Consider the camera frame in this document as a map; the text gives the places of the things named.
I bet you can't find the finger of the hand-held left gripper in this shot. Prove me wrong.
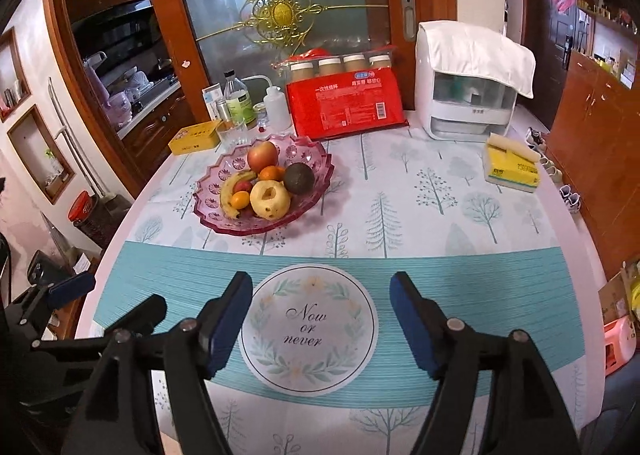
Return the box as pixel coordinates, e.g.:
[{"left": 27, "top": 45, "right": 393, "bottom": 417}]
[
  {"left": 19, "top": 272, "right": 97, "bottom": 325},
  {"left": 31, "top": 295, "right": 168, "bottom": 355}
]

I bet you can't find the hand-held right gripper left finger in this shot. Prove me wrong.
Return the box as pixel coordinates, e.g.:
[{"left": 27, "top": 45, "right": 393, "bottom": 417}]
[{"left": 60, "top": 271, "right": 254, "bottom": 455}]

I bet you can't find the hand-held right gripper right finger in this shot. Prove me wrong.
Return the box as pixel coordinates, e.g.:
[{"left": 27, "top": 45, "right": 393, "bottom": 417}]
[{"left": 390, "top": 271, "right": 571, "bottom": 455}]

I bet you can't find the yellow banana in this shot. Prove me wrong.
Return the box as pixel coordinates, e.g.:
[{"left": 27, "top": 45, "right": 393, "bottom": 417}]
[{"left": 220, "top": 170, "right": 258, "bottom": 220}]

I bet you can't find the yellow pear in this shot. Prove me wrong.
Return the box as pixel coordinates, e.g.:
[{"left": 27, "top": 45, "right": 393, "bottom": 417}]
[{"left": 250, "top": 179, "right": 292, "bottom": 221}]

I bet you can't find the dark avocado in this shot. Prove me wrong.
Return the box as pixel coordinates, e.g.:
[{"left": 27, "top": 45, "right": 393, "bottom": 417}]
[{"left": 283, "top": 162, "right": 316, "bottom": 196}]

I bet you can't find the red apple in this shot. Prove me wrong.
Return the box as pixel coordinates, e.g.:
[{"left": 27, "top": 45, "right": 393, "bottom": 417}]
[{"left": 246, "top": 141, "right": 279, "bottom": 173}]

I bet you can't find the pink glass fruit bowl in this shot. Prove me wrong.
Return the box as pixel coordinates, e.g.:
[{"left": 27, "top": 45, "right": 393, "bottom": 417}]
[{"left": 192, "top": 134, "right": 335, "bottom": 236}]

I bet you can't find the teal striped placemat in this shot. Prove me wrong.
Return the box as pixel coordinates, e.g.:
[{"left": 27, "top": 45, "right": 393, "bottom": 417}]
[{"left": 92, "top": 241, "right": 596, "bottom": 396}]

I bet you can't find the red lid container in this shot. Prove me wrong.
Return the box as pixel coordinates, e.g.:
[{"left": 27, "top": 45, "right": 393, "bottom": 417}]
[{"left": 67, "top": 190, "right": 116, "bottom": 246}]

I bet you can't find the wooden kitchen cabinet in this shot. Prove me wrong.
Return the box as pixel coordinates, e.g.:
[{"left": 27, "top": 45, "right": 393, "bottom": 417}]
[{"left": 117, "top": 82, "right": 198, "bottom": 171}]

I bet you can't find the yellow tin box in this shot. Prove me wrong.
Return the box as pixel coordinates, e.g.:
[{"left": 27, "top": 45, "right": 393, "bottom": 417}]
[{"left": 167, "top": 120, "right": 223, "bottom": 156}]

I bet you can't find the clear ribbed drinking glass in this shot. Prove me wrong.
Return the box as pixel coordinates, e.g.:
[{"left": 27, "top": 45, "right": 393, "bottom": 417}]
[{"left": 216, "top": 118, "right": 248, "bottom": 148}]

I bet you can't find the cardboard box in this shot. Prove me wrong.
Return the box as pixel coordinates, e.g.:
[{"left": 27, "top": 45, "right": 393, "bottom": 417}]
[{"left": 597, "top": 267, "right": 636, "bottom": 326}]

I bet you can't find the pink plastic stool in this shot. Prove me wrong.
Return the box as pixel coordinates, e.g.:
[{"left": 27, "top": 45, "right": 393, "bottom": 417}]
[{"left": 602, "top": 317, "right": 638, "bottom": 376}]

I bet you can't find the yellow plastic bag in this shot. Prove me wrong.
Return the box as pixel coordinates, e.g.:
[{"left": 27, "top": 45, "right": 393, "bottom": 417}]
[{"left": 627, "top": 260, "right": 640, "bottom": 321}]

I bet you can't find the clear bottle green label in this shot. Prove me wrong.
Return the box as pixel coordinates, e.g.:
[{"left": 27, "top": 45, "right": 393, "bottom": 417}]
[{"left": 222, "top": 70, "right": 252, "bottom": 128}]

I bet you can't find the white squeeze bottle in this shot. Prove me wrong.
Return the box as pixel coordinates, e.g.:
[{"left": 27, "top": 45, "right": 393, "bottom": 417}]
[{"left": 242, "top": 76, "right": 285, "bottom": 131}]

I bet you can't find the white and blue carton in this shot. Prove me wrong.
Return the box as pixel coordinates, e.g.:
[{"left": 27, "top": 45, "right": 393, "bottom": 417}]
[{"left": 201, "top": 84, "right": 226, "bottom": 122}]

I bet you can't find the white countertop appliance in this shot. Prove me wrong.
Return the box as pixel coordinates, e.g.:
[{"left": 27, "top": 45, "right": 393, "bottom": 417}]
[{"left": 415, "top": 21, "right": 518, "bottom": 141}]

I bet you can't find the red paper cup pack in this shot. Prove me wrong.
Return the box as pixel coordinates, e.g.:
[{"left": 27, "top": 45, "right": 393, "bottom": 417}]
[{"left": 272, "top": 48, "right": 410, "bottom": 141}]

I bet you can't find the brown wooden cabinet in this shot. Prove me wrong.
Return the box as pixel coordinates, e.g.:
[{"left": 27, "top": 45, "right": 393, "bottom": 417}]
[{"left": 545, "top": 50, "right": 640, "bottom": 281}]

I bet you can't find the black range hood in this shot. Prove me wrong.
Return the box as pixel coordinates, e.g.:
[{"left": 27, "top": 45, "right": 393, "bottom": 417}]
[{"left": 70, "top": 0, "right": 156, "bottom": 36}]

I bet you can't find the white cloth cover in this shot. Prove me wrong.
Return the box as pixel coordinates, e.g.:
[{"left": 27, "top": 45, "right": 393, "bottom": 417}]
[{"left": 422, "top": 21, "right": 536, "bottom": 98}]

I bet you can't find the dark entry door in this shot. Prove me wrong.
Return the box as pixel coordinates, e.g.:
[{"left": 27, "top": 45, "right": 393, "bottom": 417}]
[{"left": 520, "top": 0, "right": 576, "bottom": 81}]

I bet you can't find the wooden shelf with items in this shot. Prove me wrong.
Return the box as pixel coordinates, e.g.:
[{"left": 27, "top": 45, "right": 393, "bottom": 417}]
[{"left": 575, "top": 0, "right": 640, "bottom": 91}]

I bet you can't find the long silver door handle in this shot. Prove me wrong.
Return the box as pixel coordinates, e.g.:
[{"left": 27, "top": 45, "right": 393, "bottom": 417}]
[{"left": 48, "top": 78, "right": 103, "bottom": 198}]

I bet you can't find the silver door handle plate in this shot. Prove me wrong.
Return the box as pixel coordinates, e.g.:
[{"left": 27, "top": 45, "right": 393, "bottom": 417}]
[{"left": 401, "top": 0, "right": 417, "bottom": 41}]

